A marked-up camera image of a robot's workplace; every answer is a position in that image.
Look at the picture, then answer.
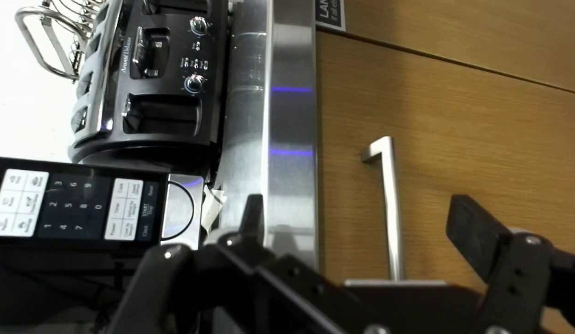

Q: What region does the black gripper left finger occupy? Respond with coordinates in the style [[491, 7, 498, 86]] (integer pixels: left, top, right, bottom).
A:
[[105, 192, 391, 334]]

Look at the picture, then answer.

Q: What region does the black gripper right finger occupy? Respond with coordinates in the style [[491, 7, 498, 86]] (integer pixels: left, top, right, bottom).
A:
[[444, 192, 575, 334]]

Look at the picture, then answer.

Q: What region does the wooden cabinet door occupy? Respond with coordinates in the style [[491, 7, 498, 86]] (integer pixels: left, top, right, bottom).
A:
[[344, 0, 575, 96], [315, 29, 575, 334]]

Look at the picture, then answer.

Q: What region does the steel cabinet door handle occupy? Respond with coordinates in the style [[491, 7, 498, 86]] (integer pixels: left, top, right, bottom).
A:
[[359, 133, 406, 283]]

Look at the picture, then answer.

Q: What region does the black microwave oven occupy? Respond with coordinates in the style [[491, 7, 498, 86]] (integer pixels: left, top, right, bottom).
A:
[[0, 153, 209, 329]]

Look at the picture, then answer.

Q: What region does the stainless steel appliance edge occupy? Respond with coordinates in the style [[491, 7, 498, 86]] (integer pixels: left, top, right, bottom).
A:
[[213, 0, 320, 272]]

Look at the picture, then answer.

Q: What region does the black chrome toaster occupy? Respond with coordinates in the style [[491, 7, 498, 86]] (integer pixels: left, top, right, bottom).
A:
[[66, 0, 231, 166]]

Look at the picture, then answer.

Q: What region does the dark label sticker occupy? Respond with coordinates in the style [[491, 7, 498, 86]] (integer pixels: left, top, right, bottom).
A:
[[313, 0, 348, 32]]

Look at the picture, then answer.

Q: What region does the steel wire dish rack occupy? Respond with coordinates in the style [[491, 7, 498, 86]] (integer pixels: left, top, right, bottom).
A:
[[12, 0, 111, 83]]

